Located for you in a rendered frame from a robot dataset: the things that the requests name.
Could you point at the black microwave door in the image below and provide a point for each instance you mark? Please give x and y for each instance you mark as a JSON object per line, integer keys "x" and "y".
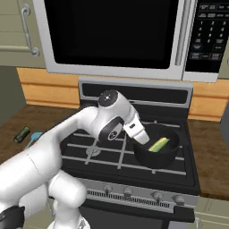
{"x": 110, "y": 32}

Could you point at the beige cupboard door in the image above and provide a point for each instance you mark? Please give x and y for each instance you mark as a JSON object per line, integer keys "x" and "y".
{"x": 12, "y": 32}

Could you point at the silver stove knob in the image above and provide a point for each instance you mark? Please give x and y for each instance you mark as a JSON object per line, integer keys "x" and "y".
{"x": 107, "y": 188}
{"x": 157, "y": 196}
{"x": 179, "y": 199}
{"x": 127, "y": 191}

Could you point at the silver microwave oven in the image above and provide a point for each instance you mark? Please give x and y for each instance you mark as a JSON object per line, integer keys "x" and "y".
{"x": 202, "y": 35}

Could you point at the yellow green corn cob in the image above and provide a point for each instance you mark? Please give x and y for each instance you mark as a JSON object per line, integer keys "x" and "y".
{"x": 159, "y": 144}

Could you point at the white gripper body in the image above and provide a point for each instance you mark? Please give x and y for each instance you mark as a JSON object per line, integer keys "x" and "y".
{"x": 141, "y": 136}

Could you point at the black cooking pot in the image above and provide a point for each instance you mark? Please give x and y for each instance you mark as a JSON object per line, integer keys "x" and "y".
{"x": 158, "y": 159}

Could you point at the black and silver stove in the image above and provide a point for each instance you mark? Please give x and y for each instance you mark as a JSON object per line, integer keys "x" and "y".
{"x": 134, "y": 176}

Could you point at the light blue spatula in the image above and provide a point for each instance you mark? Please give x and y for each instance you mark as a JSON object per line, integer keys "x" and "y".
{"x": 35, "y": 137}

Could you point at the dark green cucumber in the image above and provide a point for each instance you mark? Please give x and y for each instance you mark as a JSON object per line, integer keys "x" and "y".
{"x": 22, "y": 134}

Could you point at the dark grey appliance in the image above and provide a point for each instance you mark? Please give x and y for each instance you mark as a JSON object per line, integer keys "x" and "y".
{"x": 225, "y": 120}

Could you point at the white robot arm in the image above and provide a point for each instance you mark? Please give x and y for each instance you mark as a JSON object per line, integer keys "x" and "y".
{"x": 74, "y": 125}

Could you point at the beige drawer front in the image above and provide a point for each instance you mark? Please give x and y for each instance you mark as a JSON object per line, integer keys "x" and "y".
{"x": 213, "y": 213}

